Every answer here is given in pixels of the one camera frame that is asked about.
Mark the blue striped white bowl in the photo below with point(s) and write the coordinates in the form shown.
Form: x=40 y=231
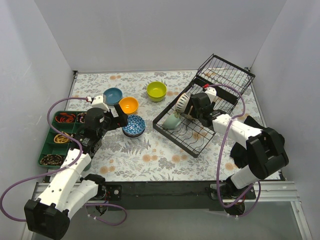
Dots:
x=182 y=103

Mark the pink patterned bowl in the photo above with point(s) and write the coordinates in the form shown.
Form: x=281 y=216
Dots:
x=126 y=133

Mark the orange rubber bands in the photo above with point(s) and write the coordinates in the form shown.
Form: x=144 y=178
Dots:
x=65 y=117

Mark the blue floral white bowl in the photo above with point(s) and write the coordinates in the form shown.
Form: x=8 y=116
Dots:
x=133 y=136

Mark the yellow rubber bands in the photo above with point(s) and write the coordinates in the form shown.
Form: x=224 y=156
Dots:
x=60 y=139

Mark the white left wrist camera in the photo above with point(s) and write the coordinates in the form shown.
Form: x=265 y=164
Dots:
x=99 y=101

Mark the black cloth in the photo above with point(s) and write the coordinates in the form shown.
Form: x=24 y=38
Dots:
x=257 y=147

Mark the black wire dish rack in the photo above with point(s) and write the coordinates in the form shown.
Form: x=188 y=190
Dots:
x=216 y=87

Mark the blue ceramic bowl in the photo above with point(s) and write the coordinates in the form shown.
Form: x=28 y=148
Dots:
x=113 y=96

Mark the mint green flower bowl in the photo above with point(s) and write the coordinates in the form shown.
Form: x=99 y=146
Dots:
x=172 y=121

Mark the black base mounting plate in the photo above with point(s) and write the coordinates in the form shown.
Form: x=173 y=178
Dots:
x=161 y=195

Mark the brown rubber bands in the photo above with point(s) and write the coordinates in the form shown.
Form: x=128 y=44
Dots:
x=52 y=160

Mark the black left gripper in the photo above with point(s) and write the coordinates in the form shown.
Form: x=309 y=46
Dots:
x=113 y=119

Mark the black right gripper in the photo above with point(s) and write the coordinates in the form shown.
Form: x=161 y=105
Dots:
x=191 y=108

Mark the red diamond pattern bowl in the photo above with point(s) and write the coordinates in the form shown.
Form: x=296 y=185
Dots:
x=135 y=125

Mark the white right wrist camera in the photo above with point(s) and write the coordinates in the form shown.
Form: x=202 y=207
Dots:
x=210 y=91

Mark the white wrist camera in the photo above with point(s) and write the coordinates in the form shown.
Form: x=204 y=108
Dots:
x=210 y=91
x=99 y=101

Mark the green compartment tray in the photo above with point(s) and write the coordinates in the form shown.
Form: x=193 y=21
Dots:
x=49 y=147

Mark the orange plastic bowl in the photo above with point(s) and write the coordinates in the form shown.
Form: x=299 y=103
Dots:
x=129 y=105

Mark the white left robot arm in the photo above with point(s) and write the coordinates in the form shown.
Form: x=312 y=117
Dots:
x=51 y=212

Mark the lime green bowl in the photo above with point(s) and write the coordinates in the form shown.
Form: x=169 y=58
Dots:
x=156 y=98
x=156 y=89

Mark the dark patterned rubber bands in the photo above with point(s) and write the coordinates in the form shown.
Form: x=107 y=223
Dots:
x=80 y=118

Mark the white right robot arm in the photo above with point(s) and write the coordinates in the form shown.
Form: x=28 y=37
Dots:
x=239 y=181

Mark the beige ceramic bowl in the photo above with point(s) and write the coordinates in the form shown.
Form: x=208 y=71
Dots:
x=188 y=112

